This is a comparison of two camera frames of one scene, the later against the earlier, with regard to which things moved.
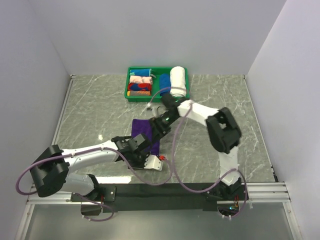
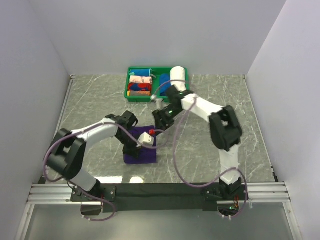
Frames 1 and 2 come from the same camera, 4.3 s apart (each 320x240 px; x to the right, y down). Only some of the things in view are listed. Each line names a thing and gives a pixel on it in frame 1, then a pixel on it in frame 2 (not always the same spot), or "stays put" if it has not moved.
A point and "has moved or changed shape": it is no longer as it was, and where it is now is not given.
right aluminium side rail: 272,169 stays put
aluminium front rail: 257,192 stays put
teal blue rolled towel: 143,72 stays put
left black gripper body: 138,161 -> 130,144
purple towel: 143,126 has moved or changed shape
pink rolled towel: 140,79 stays put
